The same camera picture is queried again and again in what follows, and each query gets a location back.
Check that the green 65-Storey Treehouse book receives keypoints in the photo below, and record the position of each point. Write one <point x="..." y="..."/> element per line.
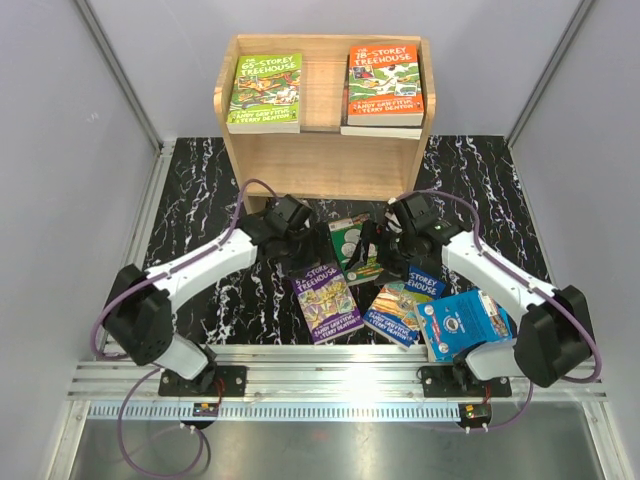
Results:
<point x="266" y="95"/>

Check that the green coin cover book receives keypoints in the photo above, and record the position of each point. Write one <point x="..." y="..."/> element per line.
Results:
<point x="345" y="235"/>

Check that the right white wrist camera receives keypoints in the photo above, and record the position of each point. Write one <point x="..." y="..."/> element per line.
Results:
<point x="392" y="223"/>

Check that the light blue paperback book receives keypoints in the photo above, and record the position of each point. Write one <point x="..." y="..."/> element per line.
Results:
<point x="452" y="324"/>

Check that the orange 78-Storey Treehouse book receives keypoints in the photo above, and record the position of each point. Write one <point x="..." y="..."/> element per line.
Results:
<point x="384" y="86"/>

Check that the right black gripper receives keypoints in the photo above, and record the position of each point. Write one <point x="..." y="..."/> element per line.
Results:
<point x="371" y="233"/>

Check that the aluminium rail frame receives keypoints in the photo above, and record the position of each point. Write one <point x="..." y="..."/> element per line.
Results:
<point x="353" y="411"/>

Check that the dark Tale of Two Cities book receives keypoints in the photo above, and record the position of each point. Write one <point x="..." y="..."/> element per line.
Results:
<point x="380" y="131"/>

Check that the wooden two-tier shelf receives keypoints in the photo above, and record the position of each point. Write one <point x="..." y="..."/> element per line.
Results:
<point x="320" y="162"/>

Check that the dark blue 91-Storey Treehouse book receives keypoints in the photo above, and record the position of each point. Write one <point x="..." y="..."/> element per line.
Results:
<point x="392" y="313"/>

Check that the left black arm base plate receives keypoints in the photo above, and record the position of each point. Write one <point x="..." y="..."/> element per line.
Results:
<point x="228" y="381"/>

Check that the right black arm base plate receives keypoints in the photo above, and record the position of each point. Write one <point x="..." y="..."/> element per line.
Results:
<point x="453" y="381"/>

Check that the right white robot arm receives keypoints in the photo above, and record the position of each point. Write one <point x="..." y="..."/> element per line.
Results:
<point x="554" y="333"/>

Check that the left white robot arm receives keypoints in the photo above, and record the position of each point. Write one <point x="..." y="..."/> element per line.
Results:
<point x="141" y="305"/>

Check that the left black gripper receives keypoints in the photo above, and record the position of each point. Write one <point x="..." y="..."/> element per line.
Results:
<point x="316" y="255"/>

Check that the purple 52-Storey Treehouse book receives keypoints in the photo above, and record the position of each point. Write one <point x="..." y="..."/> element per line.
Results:
<point x="327" y="304"/>

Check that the black marble pattern mat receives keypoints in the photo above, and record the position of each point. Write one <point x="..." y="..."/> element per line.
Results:
<point x="258" y="305"/>

